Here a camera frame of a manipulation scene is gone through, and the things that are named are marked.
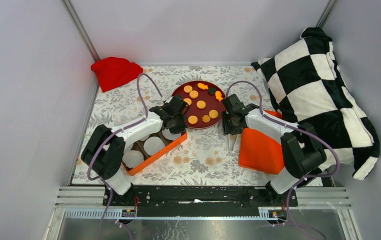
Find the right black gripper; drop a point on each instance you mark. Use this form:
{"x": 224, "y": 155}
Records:
{"x": 227, "y": 129}

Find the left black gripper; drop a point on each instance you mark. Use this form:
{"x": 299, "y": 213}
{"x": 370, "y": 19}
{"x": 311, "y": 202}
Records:
{"x": 181, "y": 129}

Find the metal serving tongs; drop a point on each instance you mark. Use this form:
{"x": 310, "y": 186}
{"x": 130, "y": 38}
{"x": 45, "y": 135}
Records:
{"x": 233, "y": 142}

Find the round yellow biscuit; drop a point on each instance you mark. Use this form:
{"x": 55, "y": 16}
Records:
{"x": 192, "y": 119}
{"x": 213, "y": 114}
{"x": 201, "y": 104}
{"x": 194, "y": 94}
{"x": 187, "y": 88}

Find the dark red round plate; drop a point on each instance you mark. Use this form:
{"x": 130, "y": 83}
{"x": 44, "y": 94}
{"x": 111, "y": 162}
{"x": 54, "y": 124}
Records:
{"x": 210, "y": 100}

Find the orange cookie tin box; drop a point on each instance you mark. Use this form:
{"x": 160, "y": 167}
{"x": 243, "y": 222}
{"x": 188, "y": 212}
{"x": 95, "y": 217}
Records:
{"x": 143, "y": 152}

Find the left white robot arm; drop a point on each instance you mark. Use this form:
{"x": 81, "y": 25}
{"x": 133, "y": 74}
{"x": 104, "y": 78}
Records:
{"x": 105, "y": 149}

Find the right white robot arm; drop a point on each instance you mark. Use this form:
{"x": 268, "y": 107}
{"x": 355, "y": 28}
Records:
{"x": 302, "y": 153}

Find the white paper cupcake liner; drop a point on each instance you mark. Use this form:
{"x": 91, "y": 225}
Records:
{"x": 143, "y": 139}
{"x": 133, "y": 158}
{"x": 170, "y": 136}
{"x": 153, "y": 145}

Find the swirl meringue cookie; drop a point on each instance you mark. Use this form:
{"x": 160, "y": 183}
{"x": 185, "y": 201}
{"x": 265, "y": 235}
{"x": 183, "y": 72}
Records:
{"x": 206, "y": 118}

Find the black sandwich cookie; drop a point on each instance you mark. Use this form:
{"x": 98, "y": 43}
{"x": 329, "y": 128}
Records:
{"x": 212, "y": 90}

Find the orange tin lid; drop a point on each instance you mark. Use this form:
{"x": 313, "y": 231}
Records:
{"x": 260, "y": 147}

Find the red knit beanie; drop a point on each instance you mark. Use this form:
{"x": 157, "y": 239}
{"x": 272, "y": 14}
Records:
{"x": 113, "y": 72}

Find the black white checkered blanket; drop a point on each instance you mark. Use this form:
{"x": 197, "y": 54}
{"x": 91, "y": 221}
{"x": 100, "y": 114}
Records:
{"x": 305, "y": 86}

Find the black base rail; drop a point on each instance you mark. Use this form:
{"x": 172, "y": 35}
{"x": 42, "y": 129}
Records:
{"x": 198, "y": 201}

